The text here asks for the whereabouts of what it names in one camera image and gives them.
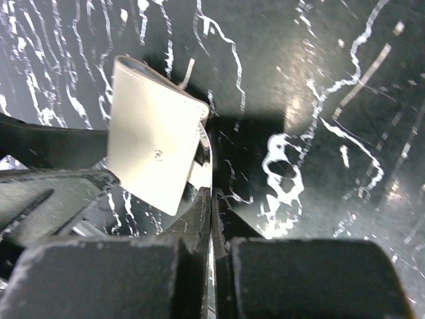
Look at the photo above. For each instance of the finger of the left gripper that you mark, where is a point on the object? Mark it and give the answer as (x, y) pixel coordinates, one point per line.
(45, 147)
(37, 204)

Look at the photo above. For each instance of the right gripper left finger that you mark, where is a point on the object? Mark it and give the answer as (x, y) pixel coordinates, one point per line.
(160, 276)

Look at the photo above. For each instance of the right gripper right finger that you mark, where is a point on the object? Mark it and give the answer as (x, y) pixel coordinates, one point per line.
(257, 277)

